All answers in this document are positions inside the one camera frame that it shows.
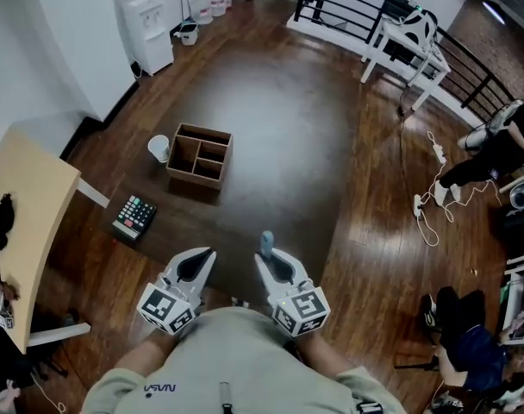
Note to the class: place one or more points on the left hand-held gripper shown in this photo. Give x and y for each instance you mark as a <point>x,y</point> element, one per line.
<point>169,311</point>

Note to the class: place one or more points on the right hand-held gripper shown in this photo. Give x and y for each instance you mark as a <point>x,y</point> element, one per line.
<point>303,311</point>

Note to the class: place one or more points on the person's left forearm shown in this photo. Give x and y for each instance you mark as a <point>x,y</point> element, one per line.
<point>147,352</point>

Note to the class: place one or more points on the person's right forearm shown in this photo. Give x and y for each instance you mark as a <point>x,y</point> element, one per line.
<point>324,354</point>

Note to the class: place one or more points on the black calculator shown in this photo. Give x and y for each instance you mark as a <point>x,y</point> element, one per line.
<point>134,217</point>

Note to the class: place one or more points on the person's beige shirt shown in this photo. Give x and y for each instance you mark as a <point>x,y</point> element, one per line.
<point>236,360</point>

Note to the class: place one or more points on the wooden divided organizer box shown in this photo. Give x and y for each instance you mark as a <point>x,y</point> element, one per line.
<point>201,158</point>

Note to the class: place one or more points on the white paper cup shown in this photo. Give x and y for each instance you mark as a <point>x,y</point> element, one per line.
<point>158,148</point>

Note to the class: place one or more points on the dark brown table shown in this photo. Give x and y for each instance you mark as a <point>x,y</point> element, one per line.
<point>270,136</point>

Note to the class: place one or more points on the white power strip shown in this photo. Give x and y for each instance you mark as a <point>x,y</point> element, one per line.
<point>438,153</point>
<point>417,206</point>

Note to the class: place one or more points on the light wooden desk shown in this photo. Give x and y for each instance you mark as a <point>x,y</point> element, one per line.
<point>25,205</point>

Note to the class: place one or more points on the black cloth bundle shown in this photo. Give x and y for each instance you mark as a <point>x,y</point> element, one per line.
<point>2,218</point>

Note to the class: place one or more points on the white bucket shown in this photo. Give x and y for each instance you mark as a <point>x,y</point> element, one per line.
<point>189,34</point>

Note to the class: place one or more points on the white shelf unit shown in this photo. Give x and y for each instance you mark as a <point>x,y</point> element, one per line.
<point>520,300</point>

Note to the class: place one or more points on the white water dispenser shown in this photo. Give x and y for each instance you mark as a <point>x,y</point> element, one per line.
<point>150,33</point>

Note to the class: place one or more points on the white side table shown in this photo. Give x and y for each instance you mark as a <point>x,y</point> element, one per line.
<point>410,45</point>

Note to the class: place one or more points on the row of water jugs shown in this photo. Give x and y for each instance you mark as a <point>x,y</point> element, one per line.
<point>212,0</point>

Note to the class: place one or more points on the black metal railing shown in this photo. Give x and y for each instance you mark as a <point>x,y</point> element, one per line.
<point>352,11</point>

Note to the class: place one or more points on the black box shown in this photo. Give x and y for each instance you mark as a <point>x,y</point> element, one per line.
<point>396,4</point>

